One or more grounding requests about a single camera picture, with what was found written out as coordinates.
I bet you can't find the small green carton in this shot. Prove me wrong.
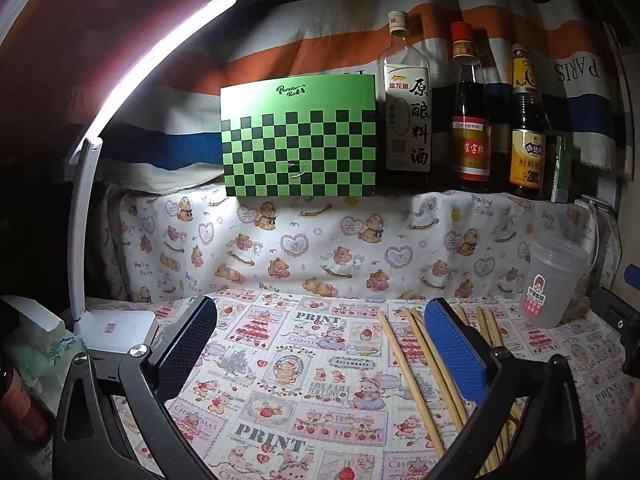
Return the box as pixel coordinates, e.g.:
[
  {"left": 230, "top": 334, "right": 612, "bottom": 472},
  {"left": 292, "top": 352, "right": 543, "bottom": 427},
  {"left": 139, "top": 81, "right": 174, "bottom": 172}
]
[{"left": 545, "top": 132, "right": 573, "bottom": 204}]

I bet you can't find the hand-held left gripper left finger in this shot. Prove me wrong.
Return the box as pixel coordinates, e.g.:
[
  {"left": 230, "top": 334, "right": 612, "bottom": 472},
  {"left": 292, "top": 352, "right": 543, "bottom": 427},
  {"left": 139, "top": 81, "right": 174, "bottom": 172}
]
[{"left": 52, "top": 294, "right": 219, "bottom": 480}]

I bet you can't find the green tissue pack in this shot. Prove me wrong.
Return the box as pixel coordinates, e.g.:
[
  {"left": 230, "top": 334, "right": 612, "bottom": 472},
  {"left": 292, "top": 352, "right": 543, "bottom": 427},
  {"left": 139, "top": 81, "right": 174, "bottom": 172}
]
[{"left": 0, "top": 295, "right": 88, "bottom": 411}]

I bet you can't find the clear cooking wine bottle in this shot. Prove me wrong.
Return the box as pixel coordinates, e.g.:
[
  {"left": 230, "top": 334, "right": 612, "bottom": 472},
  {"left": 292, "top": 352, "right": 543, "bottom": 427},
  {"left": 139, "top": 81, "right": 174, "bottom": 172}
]
[{"left": 377, "top": 10, "right": 433, "bottom": 186}]

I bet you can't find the white desk lamp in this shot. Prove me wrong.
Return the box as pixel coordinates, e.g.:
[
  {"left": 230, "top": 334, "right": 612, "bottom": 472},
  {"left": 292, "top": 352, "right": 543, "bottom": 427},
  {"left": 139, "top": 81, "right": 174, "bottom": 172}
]
[{"left": 70, "top": 0, "right": 238, "bottom": 361}]

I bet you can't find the bunch of wooden chopsticks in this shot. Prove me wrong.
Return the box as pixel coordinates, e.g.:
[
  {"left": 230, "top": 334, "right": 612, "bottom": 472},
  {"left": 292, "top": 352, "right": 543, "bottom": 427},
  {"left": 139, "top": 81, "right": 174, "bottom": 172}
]
[{"left": 376, "top": 304, "right": 523, "bottom": 478}]

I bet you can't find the green checkered box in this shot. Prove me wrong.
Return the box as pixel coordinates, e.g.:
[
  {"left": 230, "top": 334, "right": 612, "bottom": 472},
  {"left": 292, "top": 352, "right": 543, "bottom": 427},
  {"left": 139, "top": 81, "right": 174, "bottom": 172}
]
[{"left": 220, "top": 74, "right": 380, "bottom": 198}]

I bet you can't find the dark red-capped vinegar bottle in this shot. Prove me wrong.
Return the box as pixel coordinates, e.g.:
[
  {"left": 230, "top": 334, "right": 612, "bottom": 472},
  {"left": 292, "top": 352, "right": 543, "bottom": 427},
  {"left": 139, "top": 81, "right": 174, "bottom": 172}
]
[{"left": 447, "top": 21, "right": 493, "bottom": 193}]

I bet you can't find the bear print cloth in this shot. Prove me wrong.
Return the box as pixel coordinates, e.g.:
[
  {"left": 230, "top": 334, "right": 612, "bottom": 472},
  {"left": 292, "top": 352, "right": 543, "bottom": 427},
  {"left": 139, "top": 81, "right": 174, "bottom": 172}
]
[{"left": 107, "top": 182, "right": 621, "bottom": 306}]

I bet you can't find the translucent plastic cup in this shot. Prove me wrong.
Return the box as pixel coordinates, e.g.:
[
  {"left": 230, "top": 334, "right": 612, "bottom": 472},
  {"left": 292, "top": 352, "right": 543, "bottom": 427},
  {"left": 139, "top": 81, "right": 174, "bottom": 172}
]
[{"left": 520, "top": 237, "right": 591, "bottom": 328}]

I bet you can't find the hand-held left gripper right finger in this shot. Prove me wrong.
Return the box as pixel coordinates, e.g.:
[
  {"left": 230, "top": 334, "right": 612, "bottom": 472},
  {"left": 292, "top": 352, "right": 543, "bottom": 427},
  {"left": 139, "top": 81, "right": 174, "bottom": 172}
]
[{"left": 424, "top": 297, "right": 587, "bottom": 480}]

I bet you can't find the orange white blue striped cloth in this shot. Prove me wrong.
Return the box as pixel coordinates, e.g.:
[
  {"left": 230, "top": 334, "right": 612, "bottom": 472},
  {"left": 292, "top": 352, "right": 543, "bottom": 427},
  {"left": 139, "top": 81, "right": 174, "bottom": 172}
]
[{"left": 65, "top": 0, "right": 631, "bottom": 196}]

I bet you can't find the dark yellow-labelled sauce bottle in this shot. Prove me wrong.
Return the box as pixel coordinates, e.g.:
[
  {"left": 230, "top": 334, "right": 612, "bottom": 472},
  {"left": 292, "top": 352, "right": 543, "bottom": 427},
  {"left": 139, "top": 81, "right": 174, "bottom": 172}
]
[{"left": 507, "top": 44, "right": 548, "bottom": 200}]

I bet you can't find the strawberry print tablecloth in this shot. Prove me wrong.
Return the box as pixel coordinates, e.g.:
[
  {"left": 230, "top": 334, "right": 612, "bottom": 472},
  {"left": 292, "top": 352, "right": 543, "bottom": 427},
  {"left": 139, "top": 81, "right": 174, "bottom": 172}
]
[{"left": 30, "top": 287, "right": 640, "bottom": 480}]

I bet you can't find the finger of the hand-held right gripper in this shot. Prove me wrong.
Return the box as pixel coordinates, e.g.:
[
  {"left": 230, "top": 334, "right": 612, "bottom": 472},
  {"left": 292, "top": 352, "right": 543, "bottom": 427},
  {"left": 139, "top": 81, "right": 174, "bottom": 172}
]
[{"left": 591, "top": 286, "right": 640, "bottom": 376}]

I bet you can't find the dark red jar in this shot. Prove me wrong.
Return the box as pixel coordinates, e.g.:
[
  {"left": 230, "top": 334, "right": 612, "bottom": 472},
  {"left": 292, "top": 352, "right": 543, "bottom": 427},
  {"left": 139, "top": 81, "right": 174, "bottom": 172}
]
[{"left": 0, "top": 365, "right": 53, "bottom": 451}]

